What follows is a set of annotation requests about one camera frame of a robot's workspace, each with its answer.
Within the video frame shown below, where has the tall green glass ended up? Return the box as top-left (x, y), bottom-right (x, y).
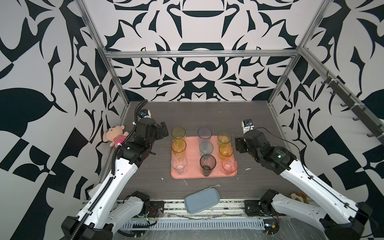
top-left (171, 127), bottom-right (186, 140)

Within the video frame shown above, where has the tall amber glass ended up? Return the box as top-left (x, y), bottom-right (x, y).
top-left (171, 139), bottom-right (187, 157)

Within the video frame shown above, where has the clear stemmed glass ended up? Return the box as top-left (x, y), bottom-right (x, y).
top-left (172, 155), bottom-right (188, 175)

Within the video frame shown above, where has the small pink glass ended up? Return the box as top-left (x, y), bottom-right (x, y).
top-left (222, 158), bottom-right (238, 175)

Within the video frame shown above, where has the small yellow glass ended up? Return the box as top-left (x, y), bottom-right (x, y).
top-left (218, 143), bottom-right (234, 161)

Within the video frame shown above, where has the tall blue glass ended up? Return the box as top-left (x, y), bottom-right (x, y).
top-left (198, 127), bottom-right (212, 144)

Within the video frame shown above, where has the small green glass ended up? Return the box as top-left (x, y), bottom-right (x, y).
top-left (217, 131), bottom-right (232, 146)

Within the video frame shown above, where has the teal frosted cup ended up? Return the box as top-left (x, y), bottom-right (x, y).
top-left (199, 141), bottom-right (214, 156)

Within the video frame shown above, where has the pink plastic tray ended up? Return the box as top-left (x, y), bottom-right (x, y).
top-left (171, 136), bottom-right (238, 179)

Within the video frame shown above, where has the tall dark grey glass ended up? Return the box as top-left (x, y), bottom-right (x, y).
top-left (200, 154), bottom-right (217, 177)

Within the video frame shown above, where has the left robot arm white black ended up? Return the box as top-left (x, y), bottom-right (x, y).
top-left (62, 118), bottom-right (169, 240)

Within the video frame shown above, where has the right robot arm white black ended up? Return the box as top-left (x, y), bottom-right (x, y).
top-left (235, 126), bottom-right (373, 240)

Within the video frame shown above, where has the pink plush doll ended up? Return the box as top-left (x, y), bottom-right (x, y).
top-left (103, 126), bottom-right (129, 148)

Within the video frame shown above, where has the orange white plush toy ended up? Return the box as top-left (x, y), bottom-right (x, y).
top-left (289, 192), bottom-right (309, 204)

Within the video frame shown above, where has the small green circuit board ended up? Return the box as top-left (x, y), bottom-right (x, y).
top-left (263, 219), bottom-right (280, 236)

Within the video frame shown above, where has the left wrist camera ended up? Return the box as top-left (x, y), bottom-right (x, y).
top-left (138, 109), bottom-right (152, 119)

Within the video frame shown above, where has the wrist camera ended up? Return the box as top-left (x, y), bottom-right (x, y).
top-left (242, 119), bottom-right (254, 134)
top-left (138, 109), bottom-right (152, 119)

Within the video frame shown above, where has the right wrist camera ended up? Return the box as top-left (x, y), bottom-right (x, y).
top-left (242, 119), bottom-right (254, 134)

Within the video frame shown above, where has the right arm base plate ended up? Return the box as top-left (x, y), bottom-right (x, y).
top-left (244, 200), bottom-right (280, 217)

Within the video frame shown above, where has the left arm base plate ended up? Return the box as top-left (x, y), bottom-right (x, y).
top-left (144, 201), bottom-right (165, 218)

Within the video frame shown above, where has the white cable duct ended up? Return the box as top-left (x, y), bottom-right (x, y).
top-left (121, 219), bottom-right (265, 231)

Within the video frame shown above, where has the wall hook rail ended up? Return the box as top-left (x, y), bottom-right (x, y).
top-left (320, 70), bottom-right (384, 139)

